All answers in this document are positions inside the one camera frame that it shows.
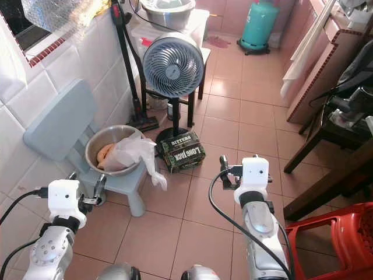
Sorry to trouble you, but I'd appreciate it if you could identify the large metal basin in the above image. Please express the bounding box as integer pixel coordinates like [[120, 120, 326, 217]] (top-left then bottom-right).
[[139, 0, 196, 32]]

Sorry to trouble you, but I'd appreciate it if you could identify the brown tiled counter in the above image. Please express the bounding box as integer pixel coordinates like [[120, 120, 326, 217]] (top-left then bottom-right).
[[280, 0, 373, 125]]

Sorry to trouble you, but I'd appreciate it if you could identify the steel bowl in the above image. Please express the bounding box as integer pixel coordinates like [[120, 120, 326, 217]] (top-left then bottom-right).
[[85, 124, 144, 177]]

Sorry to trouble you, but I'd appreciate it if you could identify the teal gas cylinder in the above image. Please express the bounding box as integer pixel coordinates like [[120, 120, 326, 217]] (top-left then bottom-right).
[[237, 0, 281, 57]]

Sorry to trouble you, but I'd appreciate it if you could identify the white plastic bag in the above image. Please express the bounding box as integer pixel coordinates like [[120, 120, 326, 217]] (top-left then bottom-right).
[[104, 131, 167, 191]]

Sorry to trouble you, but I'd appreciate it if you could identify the black bag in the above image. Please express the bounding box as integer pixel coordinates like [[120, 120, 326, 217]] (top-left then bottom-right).
[[333, 54, 373, 117]]

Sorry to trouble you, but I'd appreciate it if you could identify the silver robot right leg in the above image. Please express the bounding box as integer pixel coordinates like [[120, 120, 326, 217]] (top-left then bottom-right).
[[180, 264, 220, 280]]

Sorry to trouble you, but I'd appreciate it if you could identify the dark wooden stool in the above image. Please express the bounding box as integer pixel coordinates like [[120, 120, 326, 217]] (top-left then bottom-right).
[[284, 111, 373, 174]]

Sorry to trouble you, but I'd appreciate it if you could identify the red plastic chair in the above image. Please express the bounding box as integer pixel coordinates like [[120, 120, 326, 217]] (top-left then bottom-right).
[[285, 201, 373, 280]]

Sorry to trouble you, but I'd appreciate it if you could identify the dark wooden table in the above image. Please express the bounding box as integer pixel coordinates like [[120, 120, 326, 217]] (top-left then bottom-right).
[[283, 146, 373, 222]]

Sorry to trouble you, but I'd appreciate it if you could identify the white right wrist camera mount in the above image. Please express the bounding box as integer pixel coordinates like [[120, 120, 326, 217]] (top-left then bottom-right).
[[234, 156, 270, 205]]

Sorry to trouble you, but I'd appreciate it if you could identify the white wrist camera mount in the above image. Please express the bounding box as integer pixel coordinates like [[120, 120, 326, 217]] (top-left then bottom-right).
[[234, 156, 270, 205], [48, 180, 86, 221]]

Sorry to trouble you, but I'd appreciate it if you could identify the white table with black legs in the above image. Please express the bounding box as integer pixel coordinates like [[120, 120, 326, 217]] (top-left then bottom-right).
[[127, 8, 212, 129]]

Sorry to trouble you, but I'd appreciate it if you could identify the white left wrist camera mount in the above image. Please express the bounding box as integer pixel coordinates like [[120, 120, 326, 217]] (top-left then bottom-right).
[[48, 180, 86, 221]]

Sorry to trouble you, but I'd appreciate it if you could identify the orange bread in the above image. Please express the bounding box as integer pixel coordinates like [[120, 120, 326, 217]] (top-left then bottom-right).
[[97, 143, 117, 170]]

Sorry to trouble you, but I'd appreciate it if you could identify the silver robot left leg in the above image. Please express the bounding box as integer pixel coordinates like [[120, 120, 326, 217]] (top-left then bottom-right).
[[97, 262, 132, 280]]

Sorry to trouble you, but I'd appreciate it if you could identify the green black bitters carton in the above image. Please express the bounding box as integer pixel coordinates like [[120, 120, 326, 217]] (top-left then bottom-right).
[[158, 131, 206, 173]]

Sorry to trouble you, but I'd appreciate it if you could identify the silver robot leg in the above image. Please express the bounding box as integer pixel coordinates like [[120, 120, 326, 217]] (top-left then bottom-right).
[[97, 262, 132, 280], [180, 264, 220, 280]]

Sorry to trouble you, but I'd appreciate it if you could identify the white board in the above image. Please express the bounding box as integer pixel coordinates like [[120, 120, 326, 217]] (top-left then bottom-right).
[[279, 0, 336, 99]]

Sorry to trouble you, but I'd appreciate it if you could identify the red floor rag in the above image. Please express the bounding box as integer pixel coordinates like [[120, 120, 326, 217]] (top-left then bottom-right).
[[205, 36, 233, 50]]

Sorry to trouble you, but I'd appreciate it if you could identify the white pedestal fan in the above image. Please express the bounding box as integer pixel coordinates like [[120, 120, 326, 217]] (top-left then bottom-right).
[[142, 33, 206, 144]]

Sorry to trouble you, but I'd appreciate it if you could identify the silver foil sheet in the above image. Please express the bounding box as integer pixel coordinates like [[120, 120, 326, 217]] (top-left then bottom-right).
[[20, 0, 112, 33]]

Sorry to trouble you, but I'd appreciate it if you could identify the blue-grey plastic child chair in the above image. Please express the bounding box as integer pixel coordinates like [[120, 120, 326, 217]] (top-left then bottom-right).
[[23, 79, 147, 218]]

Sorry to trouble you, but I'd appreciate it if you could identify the black red stick vacuum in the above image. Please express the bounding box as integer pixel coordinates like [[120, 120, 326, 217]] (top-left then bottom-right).
[[110, 0, 159, 132]]

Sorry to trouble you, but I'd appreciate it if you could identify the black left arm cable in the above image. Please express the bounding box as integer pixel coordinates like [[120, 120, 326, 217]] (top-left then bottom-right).
[[0, 187, 50, 280]]

